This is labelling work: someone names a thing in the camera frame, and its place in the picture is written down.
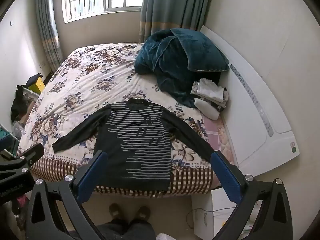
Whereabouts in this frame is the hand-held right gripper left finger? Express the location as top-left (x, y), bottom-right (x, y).
top-left (25, 151), bottom-right (108, 240)

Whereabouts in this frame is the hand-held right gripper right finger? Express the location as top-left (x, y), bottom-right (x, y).
top-left (211, 151), bottom-right (294, 240)

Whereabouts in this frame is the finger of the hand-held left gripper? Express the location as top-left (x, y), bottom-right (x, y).
top-left (0, 143), bottom-right (45, 178)

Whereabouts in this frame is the dark striped sweater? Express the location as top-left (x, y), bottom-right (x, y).
top-left (52, 99), bottom-right (218, 192)

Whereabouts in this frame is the pink mattress sheet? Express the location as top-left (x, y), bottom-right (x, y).
top-left (202, 116), bottom-right (238, 166)

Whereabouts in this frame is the person's left slipper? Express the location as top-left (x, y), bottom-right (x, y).
top-left (109, 203), bottom-right (122, 220)

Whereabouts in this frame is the person's slipper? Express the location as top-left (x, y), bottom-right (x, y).
top-left (136, 206), bottom-right (151, 222)
top-left (109, 203), bottom-right (122, 220)

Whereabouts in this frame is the white nightstand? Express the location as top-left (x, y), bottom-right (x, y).
top-left (191, 189), bottom-right (263, 238)

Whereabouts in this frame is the black hanging garment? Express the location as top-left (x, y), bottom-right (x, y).
top-left (10, 85), bottom-right (32, 123)

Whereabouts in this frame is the person's right slipper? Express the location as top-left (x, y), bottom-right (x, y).
top-left (136, 206), bottom-right (151, 222)

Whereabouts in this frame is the white headboard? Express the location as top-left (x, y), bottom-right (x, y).
top-left (200, 25), bottom-right (300, 171)

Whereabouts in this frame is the yellow box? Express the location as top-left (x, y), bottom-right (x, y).
top-left (28, 76), bottom-right (45, 95)

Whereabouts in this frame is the white rolled cloth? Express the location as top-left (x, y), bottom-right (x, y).
top-left (194, 97), bottom-right (221, 120)

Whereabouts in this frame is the dark cloth on yellow box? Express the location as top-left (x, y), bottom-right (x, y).
top-left (24, 73), bottom-right (43, 87)

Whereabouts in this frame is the floral bed blanket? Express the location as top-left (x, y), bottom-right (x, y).
top-left (16, 42), bottom-right (218, 196)

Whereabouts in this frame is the dark teal garment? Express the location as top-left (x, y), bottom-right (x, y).
top-left (134, 29), bottom-right (223, 108)

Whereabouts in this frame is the narrow grey-blue curtain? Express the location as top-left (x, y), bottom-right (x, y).
top-left (35, 0), bottom-right (63, 73)

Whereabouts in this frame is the teal pillow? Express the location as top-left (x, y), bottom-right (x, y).
top-left (170, 28), bottom-right (230, 72)

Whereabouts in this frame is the wide grey-blue curtain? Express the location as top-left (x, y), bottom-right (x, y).
top-left (139, 0), bottom-right (217, 43)

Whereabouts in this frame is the thin dark cable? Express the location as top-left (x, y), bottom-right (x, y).
top-left (186, 206), bottom-right (234, 230)

